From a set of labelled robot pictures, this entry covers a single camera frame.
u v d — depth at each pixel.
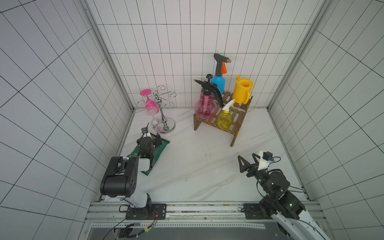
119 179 0.45
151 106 0.95
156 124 0.92
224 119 0.94
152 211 0.71
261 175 0.63
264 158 0.62
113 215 0.73
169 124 1.07
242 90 0.79
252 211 0.71
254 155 0.74
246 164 0.65
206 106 0.91
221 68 0.79
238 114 0.98
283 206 0.53
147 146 0.70
